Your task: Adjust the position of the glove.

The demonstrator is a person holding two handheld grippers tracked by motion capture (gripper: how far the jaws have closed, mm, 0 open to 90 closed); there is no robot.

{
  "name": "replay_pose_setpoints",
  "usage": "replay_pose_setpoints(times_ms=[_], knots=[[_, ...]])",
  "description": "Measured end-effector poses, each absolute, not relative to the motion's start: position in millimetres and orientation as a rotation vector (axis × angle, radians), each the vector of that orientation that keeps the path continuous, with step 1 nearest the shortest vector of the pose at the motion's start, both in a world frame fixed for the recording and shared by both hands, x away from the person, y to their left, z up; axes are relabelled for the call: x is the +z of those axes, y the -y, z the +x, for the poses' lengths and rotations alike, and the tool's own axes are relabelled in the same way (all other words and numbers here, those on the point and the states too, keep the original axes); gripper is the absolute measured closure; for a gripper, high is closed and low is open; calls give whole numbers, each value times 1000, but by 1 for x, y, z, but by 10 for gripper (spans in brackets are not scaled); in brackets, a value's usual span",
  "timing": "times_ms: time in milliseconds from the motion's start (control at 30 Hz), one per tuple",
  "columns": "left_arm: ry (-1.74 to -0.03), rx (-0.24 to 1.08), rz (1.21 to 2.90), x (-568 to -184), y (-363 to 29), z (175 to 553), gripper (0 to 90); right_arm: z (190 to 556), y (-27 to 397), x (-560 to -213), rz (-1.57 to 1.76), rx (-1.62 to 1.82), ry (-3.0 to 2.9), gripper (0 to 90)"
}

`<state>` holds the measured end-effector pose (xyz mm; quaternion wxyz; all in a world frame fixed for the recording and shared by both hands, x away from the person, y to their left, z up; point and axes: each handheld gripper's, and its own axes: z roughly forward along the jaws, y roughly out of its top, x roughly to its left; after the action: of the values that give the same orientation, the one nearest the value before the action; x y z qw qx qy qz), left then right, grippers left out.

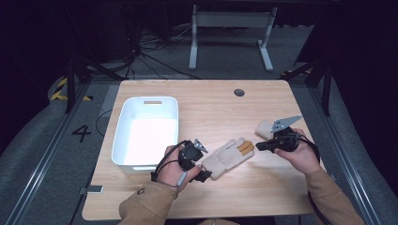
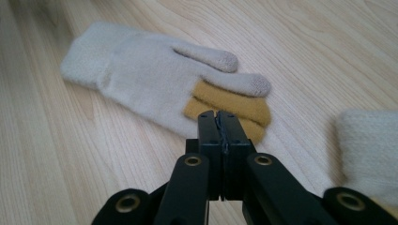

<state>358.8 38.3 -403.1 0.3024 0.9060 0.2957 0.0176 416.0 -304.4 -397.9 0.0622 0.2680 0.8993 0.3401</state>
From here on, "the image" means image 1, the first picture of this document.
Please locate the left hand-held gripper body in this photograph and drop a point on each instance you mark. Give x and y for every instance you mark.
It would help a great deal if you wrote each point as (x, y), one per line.
(191, 154)

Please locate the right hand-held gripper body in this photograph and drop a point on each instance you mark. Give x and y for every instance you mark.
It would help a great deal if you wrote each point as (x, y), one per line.
(286, 140)

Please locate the beige glove with orange fingers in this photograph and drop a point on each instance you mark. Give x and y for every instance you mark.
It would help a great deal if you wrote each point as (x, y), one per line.
(263, 128)
(223, 156)

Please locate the white plastic storage bin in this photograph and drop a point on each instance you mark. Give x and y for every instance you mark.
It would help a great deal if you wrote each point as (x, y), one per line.
(147, 137)

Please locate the person's right hand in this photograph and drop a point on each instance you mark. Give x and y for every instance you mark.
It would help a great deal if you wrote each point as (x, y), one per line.
(303, 157)

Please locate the person's left hand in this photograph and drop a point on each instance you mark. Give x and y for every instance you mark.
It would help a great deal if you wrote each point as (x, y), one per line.
(170, 173)

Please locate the yellow black hazard tape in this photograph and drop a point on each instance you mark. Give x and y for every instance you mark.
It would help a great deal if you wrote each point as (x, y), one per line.
(59, 90)

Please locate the aluminium floor rail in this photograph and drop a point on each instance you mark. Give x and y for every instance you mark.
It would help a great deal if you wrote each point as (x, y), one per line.
(344, 156)
(43, 156)

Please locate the black metal frame stand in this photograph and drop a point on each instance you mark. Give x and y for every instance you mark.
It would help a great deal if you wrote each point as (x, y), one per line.
(326, 87)
(70, 84)

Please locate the silver bracket at table edge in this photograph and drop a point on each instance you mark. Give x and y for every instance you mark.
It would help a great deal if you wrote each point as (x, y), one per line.
(92, 189)

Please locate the white metal table frame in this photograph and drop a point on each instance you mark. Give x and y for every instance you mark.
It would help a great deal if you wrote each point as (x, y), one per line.
(231, 19)

